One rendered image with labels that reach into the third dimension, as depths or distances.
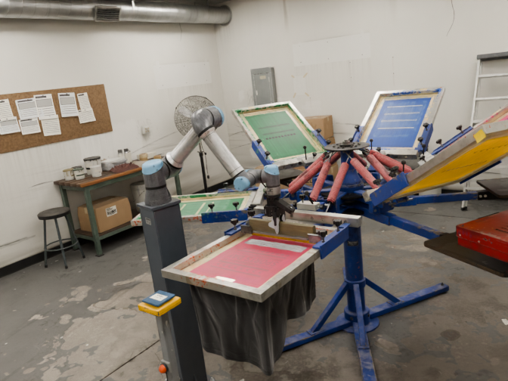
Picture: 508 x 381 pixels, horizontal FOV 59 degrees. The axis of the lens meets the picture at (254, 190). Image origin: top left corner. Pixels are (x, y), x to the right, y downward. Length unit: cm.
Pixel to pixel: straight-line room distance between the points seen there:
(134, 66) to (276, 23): 219
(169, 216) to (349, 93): 451
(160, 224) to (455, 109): 449
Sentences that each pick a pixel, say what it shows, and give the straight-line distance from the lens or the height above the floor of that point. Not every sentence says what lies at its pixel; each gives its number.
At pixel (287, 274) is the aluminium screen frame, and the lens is 197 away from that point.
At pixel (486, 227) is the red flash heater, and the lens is 212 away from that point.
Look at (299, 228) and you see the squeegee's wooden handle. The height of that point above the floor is 104.
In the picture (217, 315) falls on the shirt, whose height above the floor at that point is 76.
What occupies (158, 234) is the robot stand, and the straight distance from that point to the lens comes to 253.
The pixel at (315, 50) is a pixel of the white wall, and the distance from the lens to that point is 684.
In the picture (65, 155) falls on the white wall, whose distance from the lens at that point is 593.
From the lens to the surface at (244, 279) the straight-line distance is 205.
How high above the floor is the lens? 183
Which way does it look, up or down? 14 degrees down
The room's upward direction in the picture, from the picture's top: 7 degrees counter-clockwise
